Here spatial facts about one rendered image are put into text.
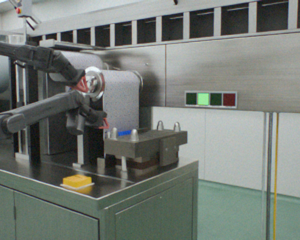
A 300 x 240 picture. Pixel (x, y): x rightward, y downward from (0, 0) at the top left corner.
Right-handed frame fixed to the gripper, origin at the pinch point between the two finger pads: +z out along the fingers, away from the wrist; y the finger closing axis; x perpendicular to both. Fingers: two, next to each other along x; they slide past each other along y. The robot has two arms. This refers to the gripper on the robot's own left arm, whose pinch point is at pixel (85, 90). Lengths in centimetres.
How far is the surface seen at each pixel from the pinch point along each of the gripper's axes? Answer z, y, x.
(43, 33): 3, -81, 52
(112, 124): 17.2, 5.9, -4.5
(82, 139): 13.7, -2.2, -15.8
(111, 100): 10.1, 6.1, 2.8
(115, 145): 14.8, 15.8, -15.7
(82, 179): 5.7, 18.7, -35.1
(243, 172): 268, -31, 103
